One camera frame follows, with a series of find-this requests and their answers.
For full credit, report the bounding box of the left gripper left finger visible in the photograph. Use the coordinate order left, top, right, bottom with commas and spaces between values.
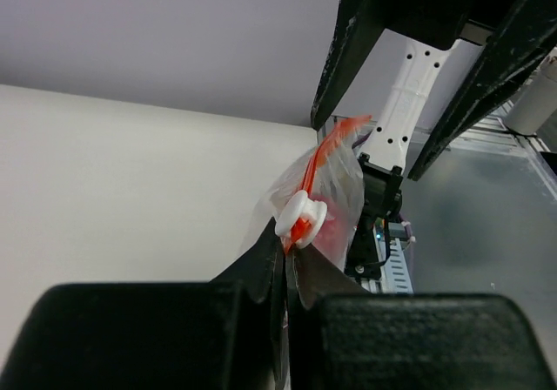
1, 221, 287, 389

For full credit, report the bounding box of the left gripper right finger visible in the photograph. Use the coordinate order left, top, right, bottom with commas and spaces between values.
285, 247, 556, 389

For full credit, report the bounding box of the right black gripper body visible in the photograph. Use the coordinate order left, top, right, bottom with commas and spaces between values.
373, 0, 516, 50

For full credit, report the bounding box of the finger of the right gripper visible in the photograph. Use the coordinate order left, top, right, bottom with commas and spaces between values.
310, 0, 388, 130
408, 0, 556, 181

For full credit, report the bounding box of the red fake tomato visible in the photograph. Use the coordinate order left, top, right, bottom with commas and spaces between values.
312, 195, 356, 270

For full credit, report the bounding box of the clear zip top bag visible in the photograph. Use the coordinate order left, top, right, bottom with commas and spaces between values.
240, 115, 372, 252

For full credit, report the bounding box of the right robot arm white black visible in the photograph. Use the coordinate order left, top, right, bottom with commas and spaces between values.
311, 0, 556, 279

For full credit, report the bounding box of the white slotted cable duct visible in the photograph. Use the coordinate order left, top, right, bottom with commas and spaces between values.
382, 238, 413, 294

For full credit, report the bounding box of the aluminium rail frame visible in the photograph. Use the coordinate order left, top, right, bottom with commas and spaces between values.
330, 102, 557, 156

